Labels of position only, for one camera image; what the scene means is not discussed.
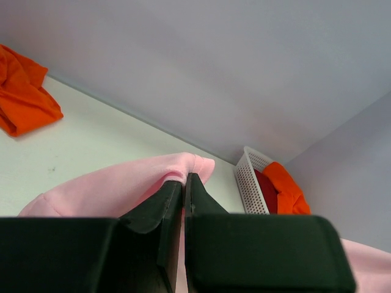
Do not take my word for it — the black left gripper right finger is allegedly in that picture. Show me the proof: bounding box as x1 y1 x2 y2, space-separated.
185 173 356 292

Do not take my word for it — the orange t shirt on table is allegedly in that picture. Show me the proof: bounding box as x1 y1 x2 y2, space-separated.
1 45 64 137

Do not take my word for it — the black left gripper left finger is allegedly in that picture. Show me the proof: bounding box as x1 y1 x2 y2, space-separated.
1 181 182 292

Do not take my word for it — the white plastic basket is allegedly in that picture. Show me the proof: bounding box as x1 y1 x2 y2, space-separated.
234 146 274 214

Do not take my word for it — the dark red t shirt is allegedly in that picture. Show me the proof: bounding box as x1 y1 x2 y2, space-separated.
254 170 277 214

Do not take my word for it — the pink t shirt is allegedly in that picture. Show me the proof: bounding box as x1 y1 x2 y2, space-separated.
19 153 390 292

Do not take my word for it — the orange t shirt in basket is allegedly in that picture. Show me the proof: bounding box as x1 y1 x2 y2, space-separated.
263 162 311 215

